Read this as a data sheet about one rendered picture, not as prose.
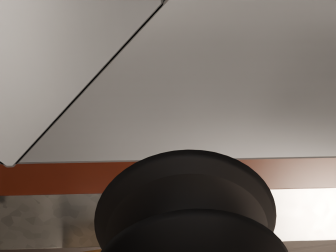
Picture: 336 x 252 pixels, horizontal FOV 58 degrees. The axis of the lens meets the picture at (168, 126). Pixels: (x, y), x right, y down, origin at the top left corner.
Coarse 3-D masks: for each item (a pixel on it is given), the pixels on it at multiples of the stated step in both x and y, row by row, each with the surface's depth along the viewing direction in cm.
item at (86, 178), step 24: (0, 168) 21; (24, 168) 21; (48, 168) 21; (72, 168) 21; (96, 168) 21; (120, 168) 22; (264, 168) 22; (288, 168) 22; (312, 168) 22; (0, 192) 22; (24, 192) 22; (48, 192) 22; (72, 192) 22; (96, 192) 22
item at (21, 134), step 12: (0, 120) 16; (12, 120) 17; (24, 120) 17; (36, 120) 17; (48, 120) 17; (0, 132) 17; (12, 132) 17; (24, 132) 17; (36, 132) 17; (0, 144) 17; (12, 144) 17; (24, 144) 17; (0, 156) 17; (12, 156) 17
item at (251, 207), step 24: (144, 192) 6; (168, 192) 6; (192, 192) 6; (216, 192) 6; (240, 192) 6; (120, 216) 6; (144, 216) 6; (168, 216) 5; (192, 216) 5; (216, 216) 5; (240, 216) 5; (264, 216) 7; (120, 240) 5; (144, 240) 5; (168, 240) 5; (192, 240) 5; (216, 240) 5; (240, 240) 5; (264, 240) 5
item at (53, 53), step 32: (0, 0) 14; (32, 0) 14; (64, 0) 14; (96, 0) 14; (128, 0) 14; (160, 0) 14; (0, 32) 15; (32, 32) 15; (64, 32) 15; (96, 32) 15; (128, 32) 15; (0, 64) 15; (32, 64) 15; (64, 64) 15; (96, 64) 15; (0, 96) 16; (32, 96) 16; (64, 96) 16
